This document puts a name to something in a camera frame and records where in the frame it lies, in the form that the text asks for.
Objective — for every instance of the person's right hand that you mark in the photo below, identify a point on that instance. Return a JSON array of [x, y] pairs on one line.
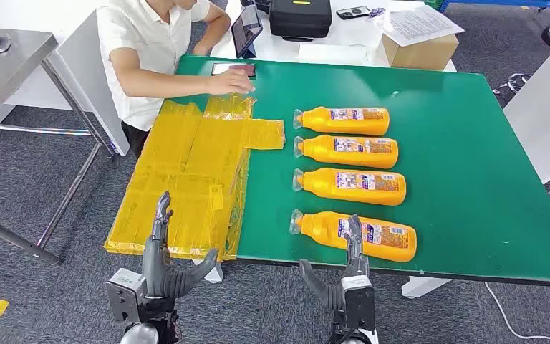
[[230, 83]]

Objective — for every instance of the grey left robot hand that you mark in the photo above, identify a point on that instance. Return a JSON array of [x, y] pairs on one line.
[[158, 275]]

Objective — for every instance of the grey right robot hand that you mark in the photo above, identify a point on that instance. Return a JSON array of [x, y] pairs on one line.
[[356, 256]]

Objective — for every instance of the smartphone with reddish screen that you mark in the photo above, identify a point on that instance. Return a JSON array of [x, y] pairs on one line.
[[237, 68]]

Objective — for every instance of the orange detergent bottle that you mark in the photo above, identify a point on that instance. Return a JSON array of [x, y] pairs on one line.
[[341, 124], [341, 156], [322, 232], [346, 192]]

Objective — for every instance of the person's right forearm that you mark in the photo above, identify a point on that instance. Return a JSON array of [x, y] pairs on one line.
[[161, 88]]

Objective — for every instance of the person's left forearm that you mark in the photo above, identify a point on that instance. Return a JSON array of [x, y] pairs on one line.
[[215, 28]]

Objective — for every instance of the white table foot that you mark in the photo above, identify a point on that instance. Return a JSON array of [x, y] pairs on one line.
[[422, 287], [214, 276]]

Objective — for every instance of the black tablet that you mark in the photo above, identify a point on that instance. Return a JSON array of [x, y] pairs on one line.
[[245, 28]]

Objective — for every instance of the person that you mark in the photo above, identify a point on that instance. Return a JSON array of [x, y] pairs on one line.
[[147, 42]]

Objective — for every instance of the black carrying case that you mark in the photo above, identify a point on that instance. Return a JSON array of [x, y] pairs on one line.
[[298, 19]]

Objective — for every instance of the yellow taped cardboard mat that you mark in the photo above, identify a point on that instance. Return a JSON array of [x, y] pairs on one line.
[[180, 166]]

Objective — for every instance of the white desk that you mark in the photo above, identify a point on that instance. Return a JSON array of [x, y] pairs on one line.
[[351, 33]]

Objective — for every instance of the black smartphone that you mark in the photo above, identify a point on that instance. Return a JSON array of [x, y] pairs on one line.
[[353, 13]]

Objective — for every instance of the small purple item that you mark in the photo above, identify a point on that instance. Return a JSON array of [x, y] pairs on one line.
[[375, 13]]

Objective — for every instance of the brown cardboard box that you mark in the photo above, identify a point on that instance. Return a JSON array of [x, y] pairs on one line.
[[417, 54]]

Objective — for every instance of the printed paper sheet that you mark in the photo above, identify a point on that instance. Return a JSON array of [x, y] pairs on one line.
[[417, 24]]

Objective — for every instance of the stainless steel table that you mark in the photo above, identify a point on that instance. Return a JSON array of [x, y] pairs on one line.
[[0, 76]]

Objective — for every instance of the white panel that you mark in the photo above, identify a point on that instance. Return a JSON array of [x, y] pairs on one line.
[[545, 109]]

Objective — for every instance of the blue metal rack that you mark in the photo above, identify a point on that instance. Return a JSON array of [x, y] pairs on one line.
[[493, 4]]

